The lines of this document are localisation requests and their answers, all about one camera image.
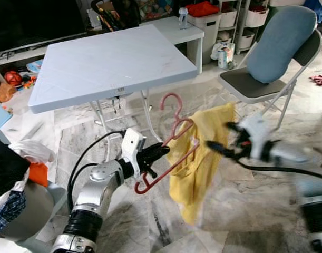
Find yellow polo shirt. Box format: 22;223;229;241
168;103;236;225

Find pink clothes hanger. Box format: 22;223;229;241
134;93;201;194

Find black garment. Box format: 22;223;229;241
0;138;31;198

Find grey folding chair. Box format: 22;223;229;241
219;29;322;130

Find printed package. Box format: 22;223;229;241
211;42;235;69

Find blue cushion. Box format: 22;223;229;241
247;5;318;84

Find pink cloth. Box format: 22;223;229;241
308;74;322;86

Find white folding table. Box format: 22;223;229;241
28;24;198;153

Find orange cloth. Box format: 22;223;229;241
28;162;48;188

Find white cloth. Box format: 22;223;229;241
8;140;56;164

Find white basket shelf unit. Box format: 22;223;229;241
219;0;272;53

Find light blue kid chair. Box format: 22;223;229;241
0;179;66;246

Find white side table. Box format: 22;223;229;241
140;16;205;74

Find clear plastic bottle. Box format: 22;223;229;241
178;7;189;30

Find red cloth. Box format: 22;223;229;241
186;2;219;18

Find black swivel chair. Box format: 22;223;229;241
91;0;141;32

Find checked cloth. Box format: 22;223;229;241
0;190;27;232

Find light blue plastic box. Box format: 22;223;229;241
0;100;14;130

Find brown bag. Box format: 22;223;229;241
0;82;16;103

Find red ball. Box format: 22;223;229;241
4;70;23;86

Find white television stand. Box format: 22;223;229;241
0;33;93;66

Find black television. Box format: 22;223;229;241
0;0;90;53

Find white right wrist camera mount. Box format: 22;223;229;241
237;113;272;159

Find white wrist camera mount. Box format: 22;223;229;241
120;128;147;163
237;113;272;159

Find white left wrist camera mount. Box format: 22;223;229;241
120;128;147;163

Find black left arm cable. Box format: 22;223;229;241
67;130;127;211
71;162;106;202

